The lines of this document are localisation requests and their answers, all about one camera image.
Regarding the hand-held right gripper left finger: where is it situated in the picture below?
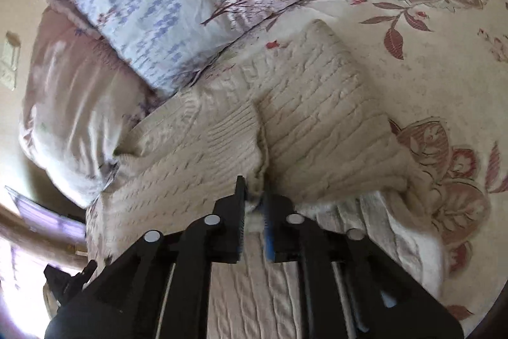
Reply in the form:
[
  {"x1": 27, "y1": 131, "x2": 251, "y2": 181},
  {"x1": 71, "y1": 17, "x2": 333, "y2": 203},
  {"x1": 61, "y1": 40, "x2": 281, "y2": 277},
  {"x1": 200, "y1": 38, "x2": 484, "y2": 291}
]
[{"x1": 90, "y1": 175, "x2": 247, "y2": 339}]

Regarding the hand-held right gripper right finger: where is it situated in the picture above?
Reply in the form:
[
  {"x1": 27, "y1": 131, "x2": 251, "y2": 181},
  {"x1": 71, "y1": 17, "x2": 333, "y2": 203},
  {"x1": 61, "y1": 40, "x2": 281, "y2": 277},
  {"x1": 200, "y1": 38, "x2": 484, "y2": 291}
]
[{"x1": 262, "y1": 183, "x2": 431, "y2": 339}]

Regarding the beige cable knit sweater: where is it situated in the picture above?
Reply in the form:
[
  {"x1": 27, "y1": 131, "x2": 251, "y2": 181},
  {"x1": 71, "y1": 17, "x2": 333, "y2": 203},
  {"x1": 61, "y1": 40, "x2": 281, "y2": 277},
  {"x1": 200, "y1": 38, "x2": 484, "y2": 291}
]
[{"x1": 85, "y1": 19, "x2": 445, "y2": 339}]

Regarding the pink pillow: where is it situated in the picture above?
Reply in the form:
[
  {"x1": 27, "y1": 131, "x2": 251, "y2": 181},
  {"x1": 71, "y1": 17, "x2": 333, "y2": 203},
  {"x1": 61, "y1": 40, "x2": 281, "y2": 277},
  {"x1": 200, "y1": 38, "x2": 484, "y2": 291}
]
[{"x1": 18, "y1": 0, "x2": 163, "y2": 209}]

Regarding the floral bed sheet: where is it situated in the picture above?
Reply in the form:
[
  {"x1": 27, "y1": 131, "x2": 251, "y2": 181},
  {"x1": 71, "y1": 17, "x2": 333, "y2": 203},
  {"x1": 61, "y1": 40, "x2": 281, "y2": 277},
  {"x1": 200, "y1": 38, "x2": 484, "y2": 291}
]
[{"x1": 198, "y1": 0, "x2": 508, "y2": 324}]

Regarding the white wall switch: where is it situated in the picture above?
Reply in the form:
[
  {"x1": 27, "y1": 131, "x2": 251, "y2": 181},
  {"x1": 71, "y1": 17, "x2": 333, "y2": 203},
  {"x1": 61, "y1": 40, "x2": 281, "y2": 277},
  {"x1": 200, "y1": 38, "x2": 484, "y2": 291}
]
[{"x1": 0, "y1": 31, "x2": 21, "y2": 90}]

